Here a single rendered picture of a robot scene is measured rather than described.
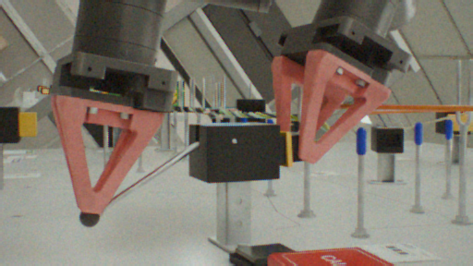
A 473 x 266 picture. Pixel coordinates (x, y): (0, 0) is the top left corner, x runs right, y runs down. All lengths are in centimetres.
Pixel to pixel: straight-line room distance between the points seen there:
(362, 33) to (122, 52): 17
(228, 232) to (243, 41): 115
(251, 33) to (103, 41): 120
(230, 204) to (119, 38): 14
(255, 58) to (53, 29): 657
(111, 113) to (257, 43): 120
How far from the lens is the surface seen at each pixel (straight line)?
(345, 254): 30
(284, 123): 48
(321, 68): 43
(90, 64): 36
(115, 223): 54
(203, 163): 42
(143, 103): 38
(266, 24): 159
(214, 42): 147
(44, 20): 805
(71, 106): 39
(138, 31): 40
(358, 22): 44
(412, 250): 46
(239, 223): 46
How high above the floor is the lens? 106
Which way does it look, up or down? 11 degrees up
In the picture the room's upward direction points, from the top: 53 degrees clockwise
